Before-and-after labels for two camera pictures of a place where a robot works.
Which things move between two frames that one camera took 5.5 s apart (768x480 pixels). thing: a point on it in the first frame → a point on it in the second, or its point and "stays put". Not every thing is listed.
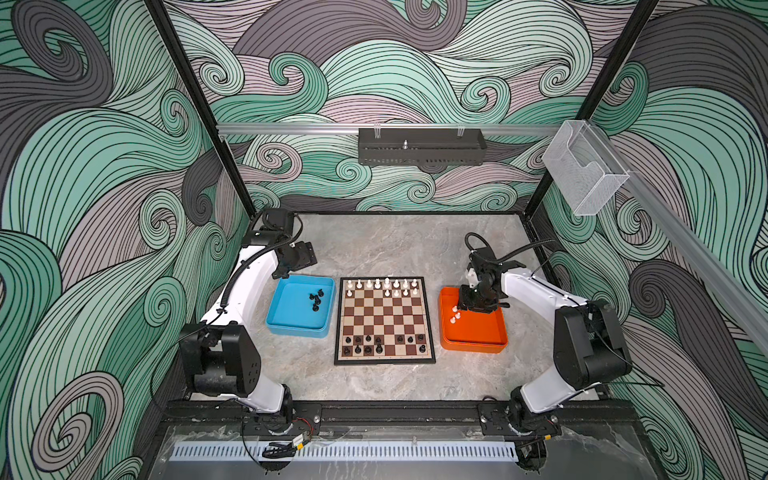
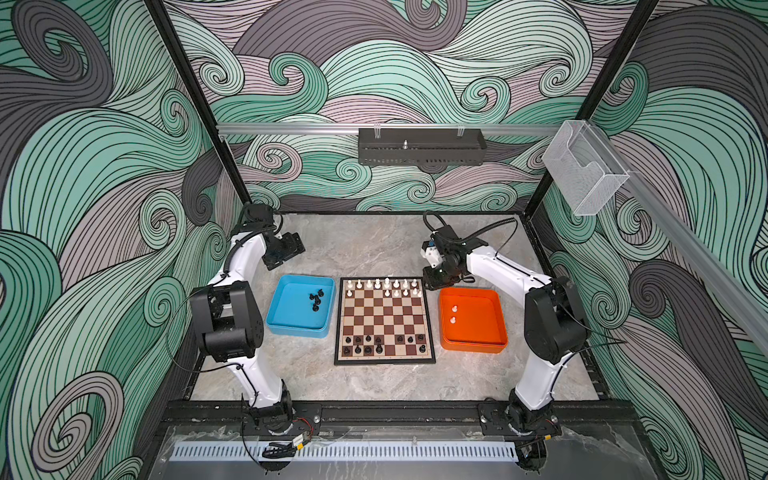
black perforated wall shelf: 421,146 stays put
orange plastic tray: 475,331 stays put
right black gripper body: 476,299 → 440,275
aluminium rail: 511,128 stays put
